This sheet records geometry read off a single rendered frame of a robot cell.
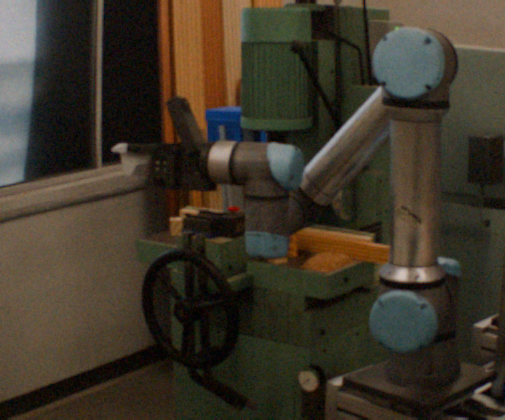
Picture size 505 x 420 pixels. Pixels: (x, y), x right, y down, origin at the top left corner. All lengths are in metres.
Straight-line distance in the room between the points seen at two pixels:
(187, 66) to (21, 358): 1.37
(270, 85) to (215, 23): 1.82
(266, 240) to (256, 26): 0.81
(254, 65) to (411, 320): 0.98
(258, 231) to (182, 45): 2.30
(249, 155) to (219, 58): 2.52
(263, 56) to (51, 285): 1.63
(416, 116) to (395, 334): 0.36
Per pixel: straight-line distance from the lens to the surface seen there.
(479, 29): 4.64
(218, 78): 4.11
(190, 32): 3.92
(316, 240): 2.37
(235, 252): 2.27
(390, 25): 2.54
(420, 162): 1.51
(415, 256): 1.54
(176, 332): 2.52
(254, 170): 1.62
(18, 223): 3.47
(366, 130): 1.67
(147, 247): 2.52
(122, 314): 3.97
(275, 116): 2.32
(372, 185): 2.44
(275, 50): 2.30
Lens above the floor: 1.46
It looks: 11 degrees down
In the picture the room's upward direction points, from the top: straight up
